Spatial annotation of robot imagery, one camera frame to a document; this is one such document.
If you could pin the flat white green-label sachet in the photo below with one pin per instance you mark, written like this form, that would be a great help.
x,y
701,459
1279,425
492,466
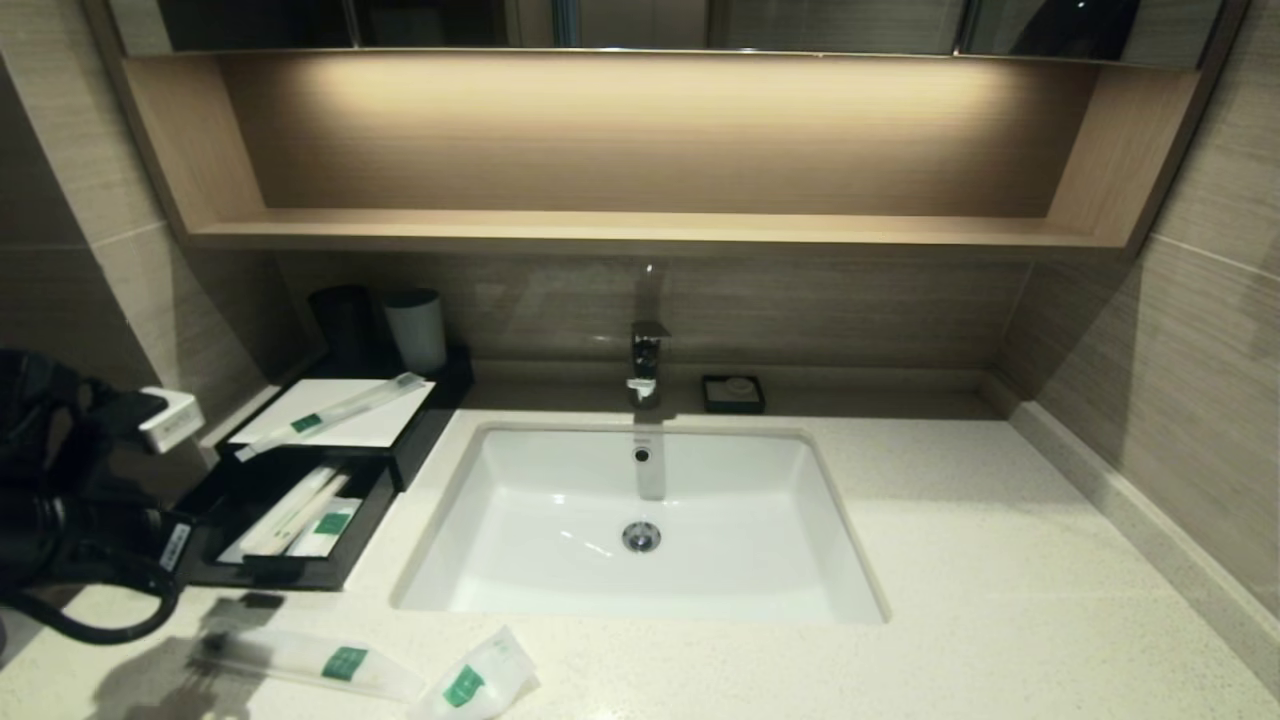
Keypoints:
x,y
332,524

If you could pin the long white stick packet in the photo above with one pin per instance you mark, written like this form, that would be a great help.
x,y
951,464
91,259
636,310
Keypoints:
x,y
325,490
275,520

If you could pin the black amenity box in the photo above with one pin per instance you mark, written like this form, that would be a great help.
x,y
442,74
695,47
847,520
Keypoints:
x,y
440,410

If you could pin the black soap dish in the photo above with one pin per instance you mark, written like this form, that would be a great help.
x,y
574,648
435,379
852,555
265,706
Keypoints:
x,y
712,404

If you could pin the round white soap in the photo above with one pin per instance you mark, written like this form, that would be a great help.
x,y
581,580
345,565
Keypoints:
x,y
738,386

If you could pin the wooden wall niche shelf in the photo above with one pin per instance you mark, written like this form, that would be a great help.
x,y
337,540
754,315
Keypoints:
x,y
640,135

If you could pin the mirror cabinet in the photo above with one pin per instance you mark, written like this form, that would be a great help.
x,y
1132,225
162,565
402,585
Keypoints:
x,y
800,22

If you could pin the white sink basin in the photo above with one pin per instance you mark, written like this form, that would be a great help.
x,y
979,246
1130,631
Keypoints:
x,y
540,520

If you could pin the chrome faucet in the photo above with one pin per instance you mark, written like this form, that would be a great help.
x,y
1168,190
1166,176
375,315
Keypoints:
x,y
647,358

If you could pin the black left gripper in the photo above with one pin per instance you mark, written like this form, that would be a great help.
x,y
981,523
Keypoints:
x,y
140,545

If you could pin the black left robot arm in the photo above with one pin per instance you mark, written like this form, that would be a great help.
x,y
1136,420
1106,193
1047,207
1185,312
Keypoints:
x,y
40,520

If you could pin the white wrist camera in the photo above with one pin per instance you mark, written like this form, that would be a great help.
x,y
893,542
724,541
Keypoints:
x,y
172,422

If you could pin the small square frosted packet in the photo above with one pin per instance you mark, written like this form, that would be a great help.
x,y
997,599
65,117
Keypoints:
x,y
465,685

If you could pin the slim long toothbrush packet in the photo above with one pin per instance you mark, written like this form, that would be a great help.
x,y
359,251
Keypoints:
x,y
310,422

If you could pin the chrome sink drain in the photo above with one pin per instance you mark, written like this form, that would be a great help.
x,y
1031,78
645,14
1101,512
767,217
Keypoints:
x,y
641,537

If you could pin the black cup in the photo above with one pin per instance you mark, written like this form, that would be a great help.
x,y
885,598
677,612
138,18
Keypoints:
x,y
343,322

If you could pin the grey cup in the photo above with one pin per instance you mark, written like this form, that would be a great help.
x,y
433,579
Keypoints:
x,y
418,332

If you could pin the wide long frosted packet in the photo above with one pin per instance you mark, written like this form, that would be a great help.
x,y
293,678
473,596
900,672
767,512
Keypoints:
x,y
345,662

